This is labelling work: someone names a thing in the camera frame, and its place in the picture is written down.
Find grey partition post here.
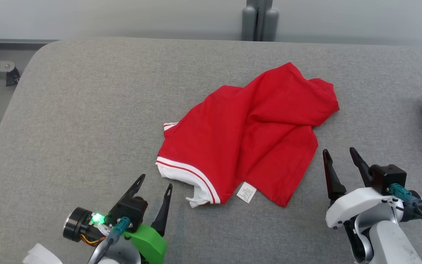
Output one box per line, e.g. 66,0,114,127
247,0,273,41

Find red jersey shirt white sleeves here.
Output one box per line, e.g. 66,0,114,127
155,62,340,209

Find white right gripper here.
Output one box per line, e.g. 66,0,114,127
323,147,422,230

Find grey cylinder post foot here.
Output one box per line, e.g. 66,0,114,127
264,8,280,41
241,6,256,41

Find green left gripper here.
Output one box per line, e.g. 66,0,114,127
63,174,173,264

